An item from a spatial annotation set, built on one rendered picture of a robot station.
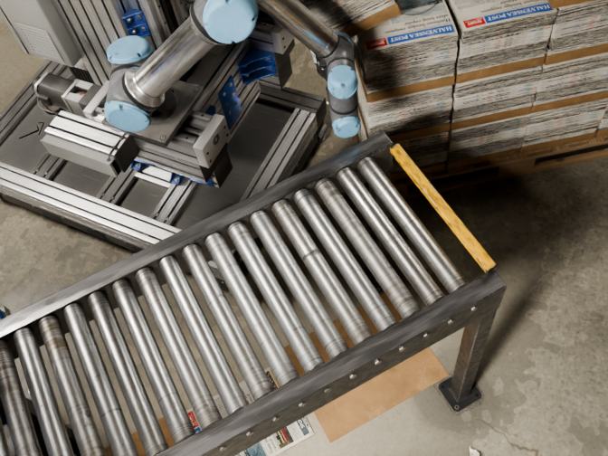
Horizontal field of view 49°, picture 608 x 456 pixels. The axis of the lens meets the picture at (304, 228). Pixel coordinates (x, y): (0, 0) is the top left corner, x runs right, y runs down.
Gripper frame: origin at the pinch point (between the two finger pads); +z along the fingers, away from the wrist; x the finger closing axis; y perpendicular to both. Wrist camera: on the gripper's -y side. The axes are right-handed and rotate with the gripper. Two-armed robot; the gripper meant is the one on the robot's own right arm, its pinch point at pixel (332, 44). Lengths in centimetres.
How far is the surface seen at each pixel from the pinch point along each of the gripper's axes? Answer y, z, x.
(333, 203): 1, -55, 8
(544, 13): -20, -3, -59
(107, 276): 21, -66, 64
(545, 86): -53, -3, -54
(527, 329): -95, -67, -22
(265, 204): 7, -52, 24
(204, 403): 13, -102, 42
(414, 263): -5, -76, -8
